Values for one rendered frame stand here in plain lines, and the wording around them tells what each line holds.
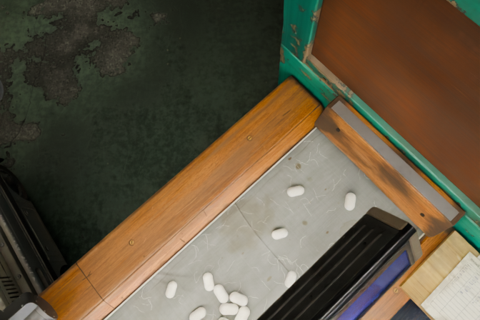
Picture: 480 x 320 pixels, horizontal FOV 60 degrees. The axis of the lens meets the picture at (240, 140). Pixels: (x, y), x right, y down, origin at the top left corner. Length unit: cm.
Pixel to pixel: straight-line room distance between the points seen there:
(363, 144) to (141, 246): 47
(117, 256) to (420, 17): 67
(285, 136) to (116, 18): 130
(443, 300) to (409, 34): 49
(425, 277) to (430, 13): 50
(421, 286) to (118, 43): 153
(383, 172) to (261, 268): 30
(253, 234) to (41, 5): 163
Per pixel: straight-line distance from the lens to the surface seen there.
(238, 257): 85
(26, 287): 140
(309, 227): 85
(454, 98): 61
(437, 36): 55
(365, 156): 79
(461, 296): 88
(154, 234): 85
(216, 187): 84
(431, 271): 86
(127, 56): 189
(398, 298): 86
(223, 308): 83
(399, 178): 78
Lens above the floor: 159
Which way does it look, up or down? 74 degrees down
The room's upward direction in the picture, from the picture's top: 12 degrees counter-clockwise
